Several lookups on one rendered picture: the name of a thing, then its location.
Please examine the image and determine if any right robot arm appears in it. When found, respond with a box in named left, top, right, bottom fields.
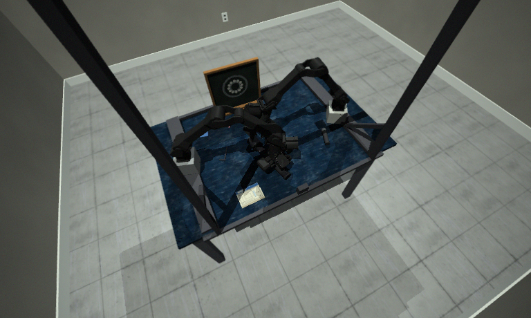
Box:
left=244, top=57, right=350, bottom=119

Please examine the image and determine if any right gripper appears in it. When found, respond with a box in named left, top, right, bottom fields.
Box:
left=243, top=116, right=277, bottom=141

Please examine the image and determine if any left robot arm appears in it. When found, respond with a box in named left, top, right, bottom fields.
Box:
left=170, top=105, right=299, bottom=169

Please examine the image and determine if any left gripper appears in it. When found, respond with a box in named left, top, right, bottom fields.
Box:
left=257, top=147, right=292, bottom=171

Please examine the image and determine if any black metal support frame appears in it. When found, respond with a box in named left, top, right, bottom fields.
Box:
left=27, top=0, right=480, bottom=235

